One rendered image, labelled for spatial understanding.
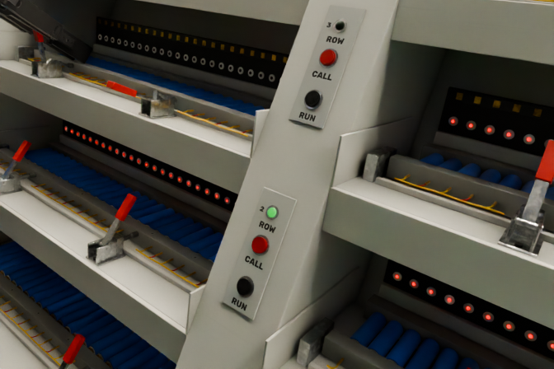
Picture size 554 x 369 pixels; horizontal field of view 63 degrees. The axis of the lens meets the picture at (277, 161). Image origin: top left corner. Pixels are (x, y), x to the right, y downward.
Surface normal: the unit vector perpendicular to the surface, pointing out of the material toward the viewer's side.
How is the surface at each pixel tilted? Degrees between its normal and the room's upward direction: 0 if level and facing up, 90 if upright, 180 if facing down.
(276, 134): 90
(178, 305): 21
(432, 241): 111
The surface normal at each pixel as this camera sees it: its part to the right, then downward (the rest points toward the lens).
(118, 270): 0.14, -0.94
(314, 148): -0.49, -0.18
